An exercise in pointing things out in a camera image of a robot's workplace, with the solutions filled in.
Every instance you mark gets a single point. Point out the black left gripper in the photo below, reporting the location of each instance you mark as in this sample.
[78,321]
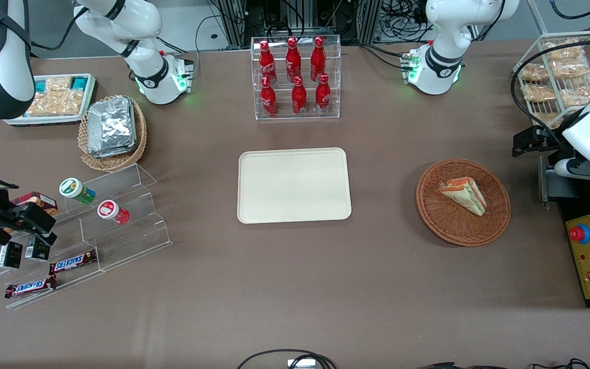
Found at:
[549,143]

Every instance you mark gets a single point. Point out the triangle sandwich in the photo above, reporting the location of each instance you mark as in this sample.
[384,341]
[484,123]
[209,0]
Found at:
[463,195]

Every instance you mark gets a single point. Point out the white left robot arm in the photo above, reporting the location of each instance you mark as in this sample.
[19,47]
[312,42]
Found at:
[443,31]

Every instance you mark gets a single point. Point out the oval light wicker basket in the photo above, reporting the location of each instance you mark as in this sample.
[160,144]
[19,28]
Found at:
[116,163]

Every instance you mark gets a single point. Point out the round brown wicker basket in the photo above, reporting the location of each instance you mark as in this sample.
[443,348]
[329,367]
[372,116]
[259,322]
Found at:
[454,225]

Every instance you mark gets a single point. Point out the beige rectangular tray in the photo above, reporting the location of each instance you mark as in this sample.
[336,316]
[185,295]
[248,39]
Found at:
[295,185]

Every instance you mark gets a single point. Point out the bagged pastry snack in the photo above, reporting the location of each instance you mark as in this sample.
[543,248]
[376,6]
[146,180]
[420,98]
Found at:
[538,93]
[564,49]
[570,68]
[579,93]
[548,121]
[533,73]

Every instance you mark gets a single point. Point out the small black box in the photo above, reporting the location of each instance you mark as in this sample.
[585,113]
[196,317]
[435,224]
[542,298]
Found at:
[9,255]
[37,250]

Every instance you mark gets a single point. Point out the red brown carton box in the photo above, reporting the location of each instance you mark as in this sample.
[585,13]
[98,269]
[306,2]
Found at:
[39,200]

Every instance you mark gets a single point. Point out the Snickers chocolate bar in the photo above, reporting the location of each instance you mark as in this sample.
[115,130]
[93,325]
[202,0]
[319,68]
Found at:
[29,287]
[72,262]

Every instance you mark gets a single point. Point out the green lidded snack cup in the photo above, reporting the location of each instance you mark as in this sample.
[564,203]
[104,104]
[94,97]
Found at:
[75,188]

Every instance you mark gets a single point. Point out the red lidded snack cup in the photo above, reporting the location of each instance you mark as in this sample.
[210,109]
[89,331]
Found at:
[110,211]

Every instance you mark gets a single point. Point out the red emergency stop button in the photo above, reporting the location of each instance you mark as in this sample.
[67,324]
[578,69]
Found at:
[579,234]

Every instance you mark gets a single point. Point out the white snack bin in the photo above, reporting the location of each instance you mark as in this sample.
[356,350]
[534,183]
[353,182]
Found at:
[16,121]

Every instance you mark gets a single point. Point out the clear acrylic stepped shelf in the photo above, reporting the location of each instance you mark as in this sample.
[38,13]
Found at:
[131,236]

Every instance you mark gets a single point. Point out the clear nut snack pack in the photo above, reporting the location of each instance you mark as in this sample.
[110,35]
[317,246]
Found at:
[43,105]
[69,102]
[59,84]

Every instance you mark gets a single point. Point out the silver foil pack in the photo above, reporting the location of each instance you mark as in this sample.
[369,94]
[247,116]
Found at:
[110,123]
[118,152]

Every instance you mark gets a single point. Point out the teal snack pack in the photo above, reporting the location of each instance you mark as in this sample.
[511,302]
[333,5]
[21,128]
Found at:
[41,85]
[79,82]

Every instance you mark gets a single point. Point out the red cola bottle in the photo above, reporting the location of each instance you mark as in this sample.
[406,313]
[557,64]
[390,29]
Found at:
[299,97]
[322,95]
[267,64]
[293,60]
[318,59]
[268,98]

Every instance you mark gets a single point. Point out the clear acrylic bottle rack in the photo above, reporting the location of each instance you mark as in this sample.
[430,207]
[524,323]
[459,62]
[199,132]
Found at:
[279,115]

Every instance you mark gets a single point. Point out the grey metal bracket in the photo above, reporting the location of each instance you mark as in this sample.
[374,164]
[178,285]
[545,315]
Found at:
[556,189]

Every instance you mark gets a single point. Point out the aluminium frame post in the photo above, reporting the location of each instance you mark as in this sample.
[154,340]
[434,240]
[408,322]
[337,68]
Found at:
[369,20]
[233,20]

